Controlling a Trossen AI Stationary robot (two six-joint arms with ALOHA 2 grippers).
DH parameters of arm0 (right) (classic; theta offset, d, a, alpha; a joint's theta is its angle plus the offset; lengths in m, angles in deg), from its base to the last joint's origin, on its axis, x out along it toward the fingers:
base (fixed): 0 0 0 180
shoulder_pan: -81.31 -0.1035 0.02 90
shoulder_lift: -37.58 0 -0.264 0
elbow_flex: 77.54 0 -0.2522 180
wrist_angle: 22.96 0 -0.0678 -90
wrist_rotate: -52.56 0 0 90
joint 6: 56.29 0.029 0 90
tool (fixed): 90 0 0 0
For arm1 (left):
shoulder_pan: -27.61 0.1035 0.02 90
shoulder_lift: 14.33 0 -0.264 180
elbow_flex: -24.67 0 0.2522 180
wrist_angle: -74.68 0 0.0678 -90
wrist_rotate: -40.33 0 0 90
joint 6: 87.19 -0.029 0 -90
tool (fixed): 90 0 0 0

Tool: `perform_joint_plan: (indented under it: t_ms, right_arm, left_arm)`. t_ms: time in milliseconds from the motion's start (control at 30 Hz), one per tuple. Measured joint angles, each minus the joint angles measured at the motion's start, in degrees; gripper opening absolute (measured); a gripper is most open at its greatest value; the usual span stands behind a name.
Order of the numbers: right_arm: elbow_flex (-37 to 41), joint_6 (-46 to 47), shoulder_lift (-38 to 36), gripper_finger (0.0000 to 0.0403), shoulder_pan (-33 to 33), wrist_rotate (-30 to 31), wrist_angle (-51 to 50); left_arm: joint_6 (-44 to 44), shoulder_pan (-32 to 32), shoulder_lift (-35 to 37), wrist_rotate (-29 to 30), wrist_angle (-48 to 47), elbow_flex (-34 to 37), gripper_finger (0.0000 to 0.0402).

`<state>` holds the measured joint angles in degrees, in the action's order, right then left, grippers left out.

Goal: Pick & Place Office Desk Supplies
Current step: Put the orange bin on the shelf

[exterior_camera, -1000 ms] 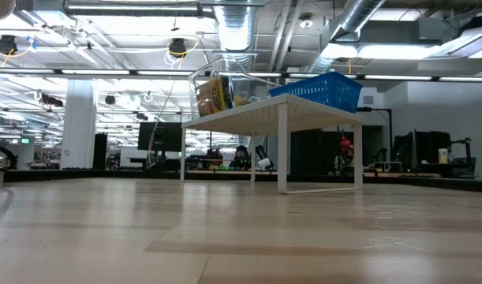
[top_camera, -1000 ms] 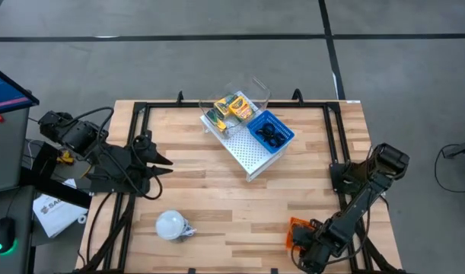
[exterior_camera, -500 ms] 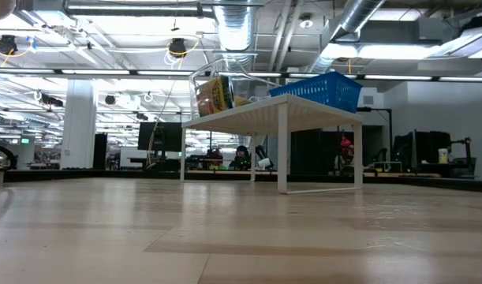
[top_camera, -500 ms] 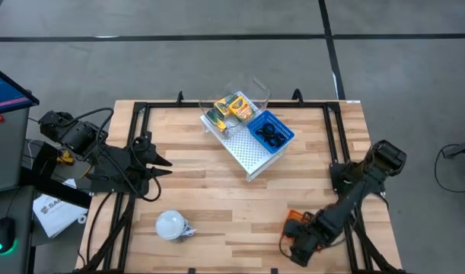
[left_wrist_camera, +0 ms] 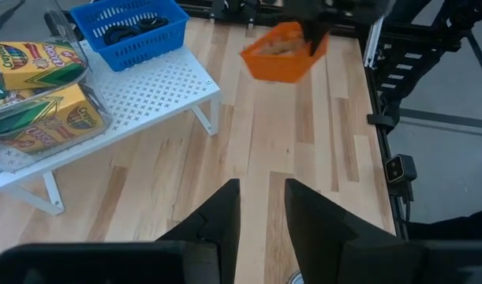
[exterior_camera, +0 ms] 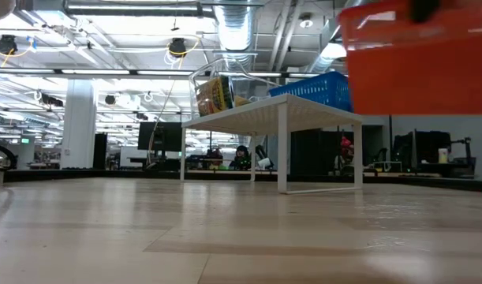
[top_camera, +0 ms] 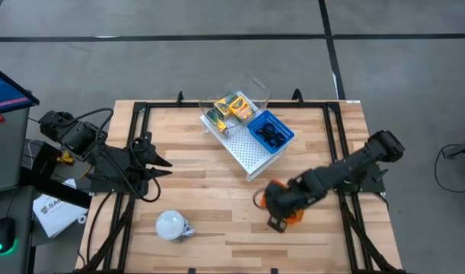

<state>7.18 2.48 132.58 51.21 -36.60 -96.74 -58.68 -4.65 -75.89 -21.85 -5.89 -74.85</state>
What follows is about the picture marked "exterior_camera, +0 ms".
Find orange plastic basket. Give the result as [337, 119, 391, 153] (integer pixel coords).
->
[338, 0, 482, 117]

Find blue plastic basket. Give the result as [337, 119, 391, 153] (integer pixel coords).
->
[268, 70, 354, 114]

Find clear plastic bin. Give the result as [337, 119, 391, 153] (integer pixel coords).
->
[188, 58, 283, 119]

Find dark background monitors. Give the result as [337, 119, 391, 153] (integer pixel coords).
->
[393, 130, 453, 163]

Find person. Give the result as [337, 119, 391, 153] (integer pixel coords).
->
[334, 135, 357, 175]
[228, 144, 252, 171]

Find black cabinet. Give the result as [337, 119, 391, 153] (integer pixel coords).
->
[290, 128, 346, 175]

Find white perforated metal shelf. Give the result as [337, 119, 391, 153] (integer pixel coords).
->
[180, 92, 364, 196]

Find black flat monitor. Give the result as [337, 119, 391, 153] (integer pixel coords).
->
[137, 121, 184, 153]

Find black ceiling cord reel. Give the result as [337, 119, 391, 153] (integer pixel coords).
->
[168, 37, 188, 59]
[0, 34, 19, 56]

